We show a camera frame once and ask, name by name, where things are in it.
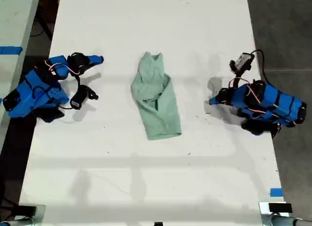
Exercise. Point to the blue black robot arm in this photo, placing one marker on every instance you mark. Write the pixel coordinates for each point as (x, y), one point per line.
(280, 101)
(39, 89)

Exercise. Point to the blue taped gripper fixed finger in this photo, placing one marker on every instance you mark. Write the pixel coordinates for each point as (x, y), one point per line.
(215, 100)
(95, 58)

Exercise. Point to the small blue tape piece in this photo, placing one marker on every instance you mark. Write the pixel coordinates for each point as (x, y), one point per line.
(276, 192)

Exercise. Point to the clear clamp plate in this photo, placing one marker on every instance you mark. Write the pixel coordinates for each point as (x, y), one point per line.
(41, 211)

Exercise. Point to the pale green T-shirt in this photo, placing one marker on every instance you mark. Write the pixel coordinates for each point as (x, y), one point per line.
(156, 101)

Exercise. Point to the small black clip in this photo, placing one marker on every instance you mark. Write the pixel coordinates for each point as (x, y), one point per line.
(158, 223)

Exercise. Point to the black camera box grey face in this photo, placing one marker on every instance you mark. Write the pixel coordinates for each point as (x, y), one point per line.
(243, 61)

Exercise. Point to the long blue tape strip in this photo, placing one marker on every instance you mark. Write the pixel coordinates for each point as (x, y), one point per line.
(11, 50)

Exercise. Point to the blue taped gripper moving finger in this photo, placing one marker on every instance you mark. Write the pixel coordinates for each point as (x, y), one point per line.
(223, 92)
(85, 67)

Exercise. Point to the short black camera stalk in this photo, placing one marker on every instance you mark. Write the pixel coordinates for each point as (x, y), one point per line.
(79, 80)
(235, 82)

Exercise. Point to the small black box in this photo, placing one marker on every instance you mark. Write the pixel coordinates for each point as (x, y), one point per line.
(280, 207)
(26, 210)

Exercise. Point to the black camera box white label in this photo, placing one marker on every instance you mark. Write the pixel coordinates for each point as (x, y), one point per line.
(79, 98)

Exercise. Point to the silver metal clamp plate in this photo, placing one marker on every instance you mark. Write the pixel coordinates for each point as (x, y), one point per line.
(263, 207)

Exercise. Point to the grey metal pole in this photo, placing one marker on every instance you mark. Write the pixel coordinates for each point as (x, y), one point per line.
(285, 221)
(17, 222)

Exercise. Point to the pale grey side table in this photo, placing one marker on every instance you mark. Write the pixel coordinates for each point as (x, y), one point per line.
(14, 21)

